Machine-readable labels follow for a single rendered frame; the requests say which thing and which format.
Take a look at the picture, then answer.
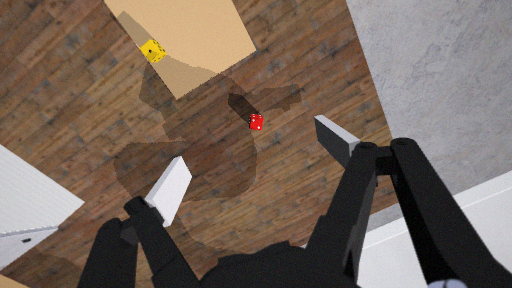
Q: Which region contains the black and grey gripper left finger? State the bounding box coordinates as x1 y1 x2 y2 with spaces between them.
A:
77 156 202 288

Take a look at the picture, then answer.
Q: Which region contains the red die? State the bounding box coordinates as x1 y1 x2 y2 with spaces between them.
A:
249 114 263 130

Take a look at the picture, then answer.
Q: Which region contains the yellow die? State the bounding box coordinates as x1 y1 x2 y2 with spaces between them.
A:
140 39 167 62

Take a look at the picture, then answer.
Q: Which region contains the tan flat mat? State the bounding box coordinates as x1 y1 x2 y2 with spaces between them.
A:
104 0 256 99

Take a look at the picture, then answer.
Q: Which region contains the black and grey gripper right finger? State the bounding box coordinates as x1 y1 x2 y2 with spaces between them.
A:
283 115 512 288

